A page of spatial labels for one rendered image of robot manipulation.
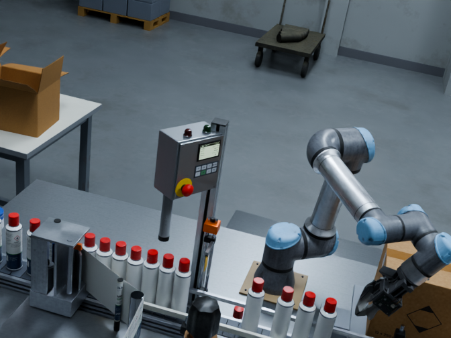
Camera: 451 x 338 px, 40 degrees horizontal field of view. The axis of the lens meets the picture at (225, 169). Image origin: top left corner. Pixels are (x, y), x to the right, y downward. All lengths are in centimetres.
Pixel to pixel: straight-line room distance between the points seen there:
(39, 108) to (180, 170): 163
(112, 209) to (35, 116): 86
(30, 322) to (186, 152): 70
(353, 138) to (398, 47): 672
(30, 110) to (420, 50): 627
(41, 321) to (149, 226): 72
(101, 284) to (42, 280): 17
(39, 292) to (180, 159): 61
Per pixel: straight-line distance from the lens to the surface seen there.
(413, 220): 178
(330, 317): 191
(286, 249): 218
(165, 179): 183
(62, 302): 199
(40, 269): 196
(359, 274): 251
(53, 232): 192
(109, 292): 195
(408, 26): 864
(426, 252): 176
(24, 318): 203
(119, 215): 260
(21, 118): 335
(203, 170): 184
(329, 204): 215
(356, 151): 202
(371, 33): 867
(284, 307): 190
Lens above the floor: 220
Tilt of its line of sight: 26 degrees down
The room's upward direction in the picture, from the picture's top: 9 degrees clockwise
